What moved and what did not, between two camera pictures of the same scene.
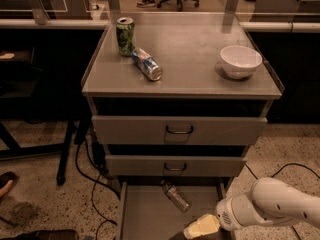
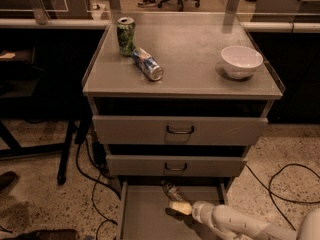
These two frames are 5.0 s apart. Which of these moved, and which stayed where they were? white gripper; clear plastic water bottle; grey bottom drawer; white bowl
Moved: white gripper
Stayed: white bowl; clear plastic water bottle; grey bottom drawer
